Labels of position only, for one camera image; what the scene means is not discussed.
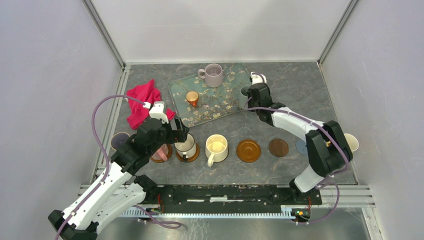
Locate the pink mug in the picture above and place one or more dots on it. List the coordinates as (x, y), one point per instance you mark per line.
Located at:
(161, 155)

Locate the wooden coaster one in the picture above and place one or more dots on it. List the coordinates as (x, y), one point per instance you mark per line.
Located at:
(190, 159)

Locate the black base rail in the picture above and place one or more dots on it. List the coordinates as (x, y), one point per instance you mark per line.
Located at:
(228, 199)

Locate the red cloth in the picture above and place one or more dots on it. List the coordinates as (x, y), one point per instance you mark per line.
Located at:
(145, 93)

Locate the yellow mug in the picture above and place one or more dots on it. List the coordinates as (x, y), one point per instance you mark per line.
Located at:
(352, 141)

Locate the wooden coaster three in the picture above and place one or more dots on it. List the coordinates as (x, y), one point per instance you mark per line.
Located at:
(170, 151)

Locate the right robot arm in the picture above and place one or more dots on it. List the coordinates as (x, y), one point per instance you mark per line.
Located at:
(328, 150)

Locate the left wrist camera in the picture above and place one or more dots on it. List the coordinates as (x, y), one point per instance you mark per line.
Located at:
(157, 110)

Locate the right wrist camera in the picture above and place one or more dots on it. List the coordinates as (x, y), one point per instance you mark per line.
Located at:
(257, 78)

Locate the cream mug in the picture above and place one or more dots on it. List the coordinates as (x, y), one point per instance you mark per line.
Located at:
(217, 149)

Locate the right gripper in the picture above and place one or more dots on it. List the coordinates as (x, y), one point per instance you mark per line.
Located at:
(249, 98)

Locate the dark walnut coaster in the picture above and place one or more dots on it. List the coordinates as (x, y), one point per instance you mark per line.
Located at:
(278, 147)

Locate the blue round coaster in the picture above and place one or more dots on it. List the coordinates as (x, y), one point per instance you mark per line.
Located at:
(301, 147)

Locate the lilac mug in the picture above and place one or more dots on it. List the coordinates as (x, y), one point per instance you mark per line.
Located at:
(213, 75)

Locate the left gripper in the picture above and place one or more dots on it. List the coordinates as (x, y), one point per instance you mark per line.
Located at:
(176, 135)

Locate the small orange cup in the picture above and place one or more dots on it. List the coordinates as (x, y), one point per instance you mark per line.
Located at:
(192, 97)

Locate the white black-rimmed mug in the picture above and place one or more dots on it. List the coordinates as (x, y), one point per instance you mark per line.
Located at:
(187, 148)

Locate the wooden coaster five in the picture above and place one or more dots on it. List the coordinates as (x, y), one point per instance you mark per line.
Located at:
(248, 151)

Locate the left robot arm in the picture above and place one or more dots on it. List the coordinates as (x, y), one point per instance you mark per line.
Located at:
(118, 188)

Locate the beige pink-handled mug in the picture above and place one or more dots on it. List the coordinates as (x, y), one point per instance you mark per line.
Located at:
(118, 140)

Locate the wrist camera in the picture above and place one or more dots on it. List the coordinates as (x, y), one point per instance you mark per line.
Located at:
(257, 78)
(157, 110)

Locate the green mug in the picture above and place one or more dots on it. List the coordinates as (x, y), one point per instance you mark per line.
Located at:
(244, 90)

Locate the floral serving tray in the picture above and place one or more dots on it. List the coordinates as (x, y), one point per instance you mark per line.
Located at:
(213, 103)

